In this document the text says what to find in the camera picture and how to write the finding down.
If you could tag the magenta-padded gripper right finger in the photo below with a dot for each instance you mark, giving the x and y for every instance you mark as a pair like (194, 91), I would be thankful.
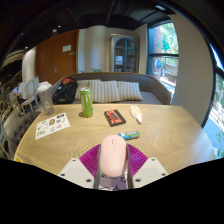
(146, 169)

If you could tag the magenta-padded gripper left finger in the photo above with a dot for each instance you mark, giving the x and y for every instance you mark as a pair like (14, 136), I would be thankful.
(75, 168)

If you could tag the pink computer mouse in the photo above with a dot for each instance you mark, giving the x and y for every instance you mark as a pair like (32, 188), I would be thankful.
(113, 155)

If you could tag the white oval cartoon mouse pad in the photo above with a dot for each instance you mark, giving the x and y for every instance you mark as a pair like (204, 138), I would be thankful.
(113, 183)

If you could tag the small teal pack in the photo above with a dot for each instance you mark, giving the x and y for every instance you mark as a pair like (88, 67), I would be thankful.
(129, 135)

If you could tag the white sticker sheet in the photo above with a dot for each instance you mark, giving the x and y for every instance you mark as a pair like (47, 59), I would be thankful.
(51, 126)

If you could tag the white squeeze tube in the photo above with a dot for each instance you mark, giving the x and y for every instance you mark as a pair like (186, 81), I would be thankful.
(136, 114)

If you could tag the black and orange box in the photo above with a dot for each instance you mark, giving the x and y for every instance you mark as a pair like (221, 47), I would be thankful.
(115, 118)

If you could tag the grey tufted armchair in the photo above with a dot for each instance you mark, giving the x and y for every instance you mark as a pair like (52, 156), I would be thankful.
(20, 133)

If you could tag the green drink can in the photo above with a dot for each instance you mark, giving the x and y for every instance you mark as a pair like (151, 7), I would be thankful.
(86, 103)

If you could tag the clear shaker bottle white lid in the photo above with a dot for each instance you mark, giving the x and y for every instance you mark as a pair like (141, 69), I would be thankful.
(46, 100)

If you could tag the black backpack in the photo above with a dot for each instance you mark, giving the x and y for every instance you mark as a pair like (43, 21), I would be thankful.
(65, 91)

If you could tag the grey curved sofa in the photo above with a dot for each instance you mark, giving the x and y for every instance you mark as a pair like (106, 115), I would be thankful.
(153, 90)

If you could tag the striped cushion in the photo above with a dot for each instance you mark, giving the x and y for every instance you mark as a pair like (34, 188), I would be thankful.
(106, 91)
(81, 85)
(130, 90)

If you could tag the group of white chairs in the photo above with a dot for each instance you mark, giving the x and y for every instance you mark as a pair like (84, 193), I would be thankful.
(30, 91)

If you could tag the dark-framed window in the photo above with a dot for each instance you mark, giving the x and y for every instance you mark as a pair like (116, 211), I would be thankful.
(216, 110)
(163, 56)

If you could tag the brown wooden door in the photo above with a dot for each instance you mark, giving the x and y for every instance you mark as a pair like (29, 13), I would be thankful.
(56, 56)

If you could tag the arched glass-door cabinet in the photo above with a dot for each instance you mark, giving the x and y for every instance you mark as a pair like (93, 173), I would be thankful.
(124, 53)

